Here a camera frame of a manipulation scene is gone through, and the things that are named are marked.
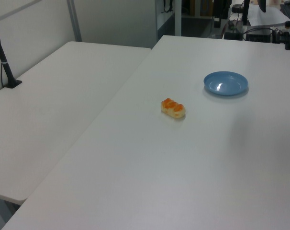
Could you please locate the black hanging strap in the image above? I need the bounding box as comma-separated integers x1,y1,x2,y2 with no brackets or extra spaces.
162,0,174,13

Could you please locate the orange glazed bread roll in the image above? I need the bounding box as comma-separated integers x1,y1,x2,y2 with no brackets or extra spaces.
160,97,186,119

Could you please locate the white paper sheet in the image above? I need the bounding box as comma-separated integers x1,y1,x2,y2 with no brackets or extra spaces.
248,3,289,26

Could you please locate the black vertical pole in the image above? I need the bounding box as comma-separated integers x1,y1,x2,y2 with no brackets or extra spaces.
242,0,251,26

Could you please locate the black flat device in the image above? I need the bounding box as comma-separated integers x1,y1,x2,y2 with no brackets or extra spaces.
224,31,243,41

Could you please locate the white side table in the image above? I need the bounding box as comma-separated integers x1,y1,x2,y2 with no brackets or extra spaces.
0,41,152,206

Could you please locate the white desk frame leg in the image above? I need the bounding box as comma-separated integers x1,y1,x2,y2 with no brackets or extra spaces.
174,0,183,36

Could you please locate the blue round plate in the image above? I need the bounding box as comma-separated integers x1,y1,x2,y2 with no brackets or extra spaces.
203,71,250,97

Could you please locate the black slanted camera stand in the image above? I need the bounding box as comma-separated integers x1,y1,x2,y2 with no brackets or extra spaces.
0,18,23,90

